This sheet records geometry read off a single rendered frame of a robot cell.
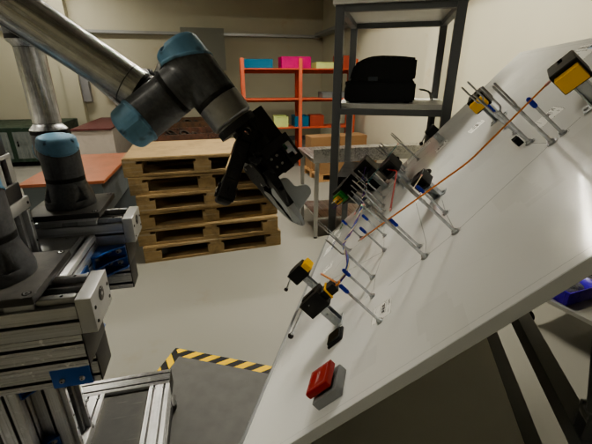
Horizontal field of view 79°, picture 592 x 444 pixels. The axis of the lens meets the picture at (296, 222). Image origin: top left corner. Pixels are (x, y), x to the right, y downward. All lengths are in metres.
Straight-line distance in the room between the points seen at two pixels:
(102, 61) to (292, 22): 9.22
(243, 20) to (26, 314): 9.12
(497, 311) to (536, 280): 0.05
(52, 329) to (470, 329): 0.83
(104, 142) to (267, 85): 4.20
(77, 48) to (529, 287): 0.78
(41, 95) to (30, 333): 0.80
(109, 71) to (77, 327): 0.55
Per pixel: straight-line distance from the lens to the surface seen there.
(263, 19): 9.79
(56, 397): 1.47
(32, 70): 1.50
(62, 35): 0.80
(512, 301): 0.49
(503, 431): 1.09
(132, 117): 0.64
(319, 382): 0.63
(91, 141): 7.69
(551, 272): 0.49
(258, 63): 6.74
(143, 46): 9.71
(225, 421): 2.05
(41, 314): 0.97
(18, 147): 8.55
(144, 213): 3.40
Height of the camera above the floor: 1.56
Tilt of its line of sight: 22 degrees down
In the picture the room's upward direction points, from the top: straight up
